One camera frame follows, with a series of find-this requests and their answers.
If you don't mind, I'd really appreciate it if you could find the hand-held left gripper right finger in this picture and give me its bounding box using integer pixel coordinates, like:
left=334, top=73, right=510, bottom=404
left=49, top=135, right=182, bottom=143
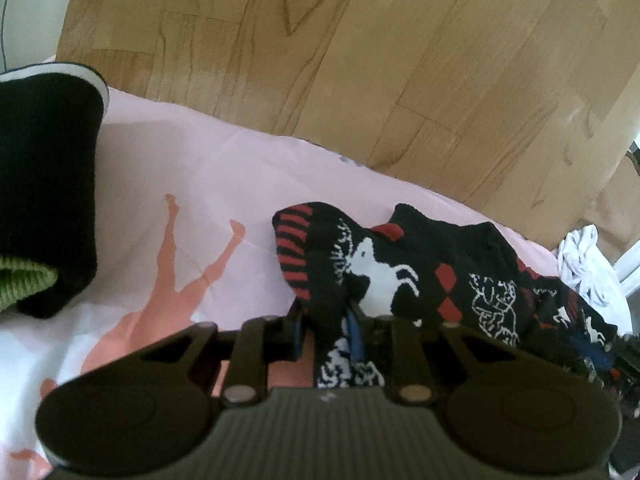
left=345, top=307, right=517, bottom=405

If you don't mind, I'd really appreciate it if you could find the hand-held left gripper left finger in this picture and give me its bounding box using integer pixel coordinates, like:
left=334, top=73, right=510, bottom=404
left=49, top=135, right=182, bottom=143
left=135, top=311, right=306, bottom=407

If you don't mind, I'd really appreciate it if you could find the black red patterned sock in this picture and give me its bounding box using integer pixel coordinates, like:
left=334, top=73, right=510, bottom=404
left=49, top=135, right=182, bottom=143
left=387, top=202, right=622, bottom=378
left=272, top=201, right=426, bottom=391

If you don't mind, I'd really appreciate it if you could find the pink printed blanket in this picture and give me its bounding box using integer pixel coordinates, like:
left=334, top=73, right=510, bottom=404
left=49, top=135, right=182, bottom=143
left=0, top=55, right=640, bottom=480

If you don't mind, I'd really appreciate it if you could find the white crumpled cloth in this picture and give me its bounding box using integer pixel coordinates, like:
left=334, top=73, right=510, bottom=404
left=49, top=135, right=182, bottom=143
left=557, top=224, right=634, bottom=333

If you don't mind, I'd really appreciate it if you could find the white furniture leg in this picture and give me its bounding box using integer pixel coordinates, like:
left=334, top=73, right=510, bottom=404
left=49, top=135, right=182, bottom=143
left=617, top=255, right=640, bottom=301

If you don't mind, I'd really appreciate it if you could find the black sock with green cuff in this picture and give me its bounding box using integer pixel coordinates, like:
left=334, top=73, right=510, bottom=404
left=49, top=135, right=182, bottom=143
left=0, top=62, right=110, bottom=320

